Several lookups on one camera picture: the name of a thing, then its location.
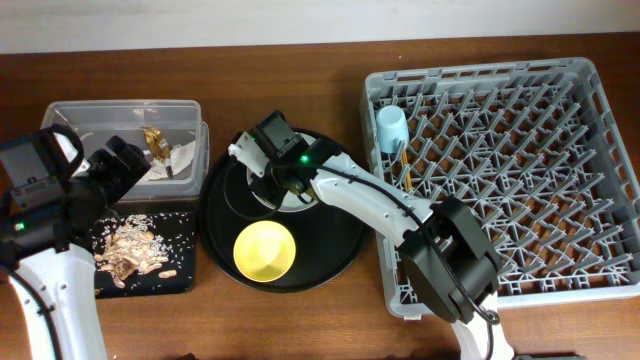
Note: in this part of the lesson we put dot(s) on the black round tray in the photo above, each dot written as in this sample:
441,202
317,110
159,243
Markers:
327,239

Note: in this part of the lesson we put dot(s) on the black rectangular tray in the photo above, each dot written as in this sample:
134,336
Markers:
165,285

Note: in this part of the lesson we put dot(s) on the yellow bowl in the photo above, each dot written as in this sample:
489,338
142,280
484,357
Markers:
264,251

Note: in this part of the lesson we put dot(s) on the blue cup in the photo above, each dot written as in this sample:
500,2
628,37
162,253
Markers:
392,129

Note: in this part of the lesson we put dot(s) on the grey dishwasher rack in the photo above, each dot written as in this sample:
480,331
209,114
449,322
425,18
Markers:
533,149

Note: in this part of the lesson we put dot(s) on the clear plastic bin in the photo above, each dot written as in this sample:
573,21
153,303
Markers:
180,121

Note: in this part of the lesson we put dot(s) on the brown gold snack wrapper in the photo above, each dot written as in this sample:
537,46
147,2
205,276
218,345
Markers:
156,143

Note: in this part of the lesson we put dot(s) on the food scraps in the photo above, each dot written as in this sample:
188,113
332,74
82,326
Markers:
132,250

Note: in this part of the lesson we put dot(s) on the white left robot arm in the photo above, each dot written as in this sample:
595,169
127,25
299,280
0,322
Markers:
56,293

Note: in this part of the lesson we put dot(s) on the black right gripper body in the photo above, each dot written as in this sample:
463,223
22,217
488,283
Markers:
279,176

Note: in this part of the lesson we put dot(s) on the grey plate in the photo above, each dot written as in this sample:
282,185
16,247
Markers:
291,204

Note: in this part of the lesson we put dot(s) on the wooden chopstick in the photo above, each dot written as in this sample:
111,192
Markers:
406,165
403,173

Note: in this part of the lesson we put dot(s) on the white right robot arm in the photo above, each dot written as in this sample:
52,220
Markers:
450,262

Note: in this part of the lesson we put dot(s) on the white wrapper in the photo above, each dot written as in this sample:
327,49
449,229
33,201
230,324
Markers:
181,159

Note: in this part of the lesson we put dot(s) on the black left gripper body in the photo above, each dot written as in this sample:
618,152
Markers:
85,186

